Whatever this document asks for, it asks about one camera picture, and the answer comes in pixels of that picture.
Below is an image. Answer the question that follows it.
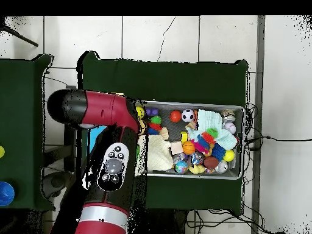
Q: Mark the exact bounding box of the cream knitted cloth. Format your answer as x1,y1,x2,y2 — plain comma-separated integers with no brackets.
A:
137,134,174,172

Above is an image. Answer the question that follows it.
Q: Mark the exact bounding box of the wooden box with three holes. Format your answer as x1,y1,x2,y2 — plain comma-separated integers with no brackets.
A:
87,125,107,154

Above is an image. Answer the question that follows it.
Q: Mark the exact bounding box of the clear mesh bin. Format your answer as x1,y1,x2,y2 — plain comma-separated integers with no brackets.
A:
135,100,245,180

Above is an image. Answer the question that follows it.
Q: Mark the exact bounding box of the green-headed spiky caterpillar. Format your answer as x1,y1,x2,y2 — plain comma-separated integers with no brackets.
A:
146,115,163,136

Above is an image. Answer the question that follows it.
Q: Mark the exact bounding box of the plain orange ball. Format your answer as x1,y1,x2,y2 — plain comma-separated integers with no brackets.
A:
169,110,182,123

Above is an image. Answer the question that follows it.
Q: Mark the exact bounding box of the small soccer ball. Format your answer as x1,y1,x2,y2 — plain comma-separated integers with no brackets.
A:
181,108,196,122

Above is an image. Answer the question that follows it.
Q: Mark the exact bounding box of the small orange basketball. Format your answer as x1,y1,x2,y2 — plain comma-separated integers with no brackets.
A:
182,140,196,155

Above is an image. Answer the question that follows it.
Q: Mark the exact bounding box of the long multicoloured spiky caterpillar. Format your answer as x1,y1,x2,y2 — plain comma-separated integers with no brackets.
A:
191,128,219,157

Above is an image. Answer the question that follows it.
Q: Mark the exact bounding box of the mint green knitted cloth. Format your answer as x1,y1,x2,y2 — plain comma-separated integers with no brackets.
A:
186,108,238,151

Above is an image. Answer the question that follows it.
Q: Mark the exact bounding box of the brown toy football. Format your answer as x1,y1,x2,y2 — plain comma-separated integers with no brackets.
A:
202,156,219,170

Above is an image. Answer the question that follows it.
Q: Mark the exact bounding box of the small baseball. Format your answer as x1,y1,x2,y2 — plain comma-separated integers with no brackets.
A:
223,121,236,135

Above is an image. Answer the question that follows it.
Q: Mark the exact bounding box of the black rod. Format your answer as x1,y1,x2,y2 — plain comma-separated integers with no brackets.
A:
0,24,39,48

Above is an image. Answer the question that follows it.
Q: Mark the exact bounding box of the black metal frame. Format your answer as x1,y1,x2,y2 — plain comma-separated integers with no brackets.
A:
63,122,78,172

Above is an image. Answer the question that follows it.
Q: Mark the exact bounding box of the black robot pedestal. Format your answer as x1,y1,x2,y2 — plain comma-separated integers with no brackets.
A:
146,209,188,234

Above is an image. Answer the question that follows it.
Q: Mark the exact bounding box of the black power cable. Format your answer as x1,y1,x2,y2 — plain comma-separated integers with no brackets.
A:
246,135,312,143

